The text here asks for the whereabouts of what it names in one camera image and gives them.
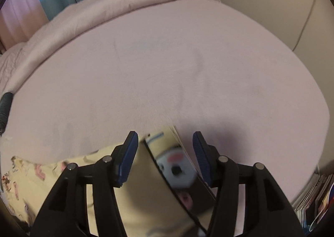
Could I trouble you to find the lilac grey duvet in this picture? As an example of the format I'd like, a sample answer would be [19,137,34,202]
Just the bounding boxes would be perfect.
[0,0,220,92]

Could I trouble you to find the pink curtain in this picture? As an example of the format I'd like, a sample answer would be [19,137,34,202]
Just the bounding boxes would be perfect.
[0,0,50,54]

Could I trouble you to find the yellow cartoon print pants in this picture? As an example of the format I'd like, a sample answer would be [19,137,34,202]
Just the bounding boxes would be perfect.
[0,125,217,237]

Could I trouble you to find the folded dark teal clothes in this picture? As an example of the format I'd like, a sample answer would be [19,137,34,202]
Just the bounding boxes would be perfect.
[0,92,14,133]

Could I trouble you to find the stack of magazines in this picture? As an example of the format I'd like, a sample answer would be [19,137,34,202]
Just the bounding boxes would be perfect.
[292,166,334,231]

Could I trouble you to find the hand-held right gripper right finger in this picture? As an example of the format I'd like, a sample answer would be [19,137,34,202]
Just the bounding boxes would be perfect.
[192,131,306,237]

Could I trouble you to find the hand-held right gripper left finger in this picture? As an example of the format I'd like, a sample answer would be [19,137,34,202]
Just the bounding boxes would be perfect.
[31,131,139,237]

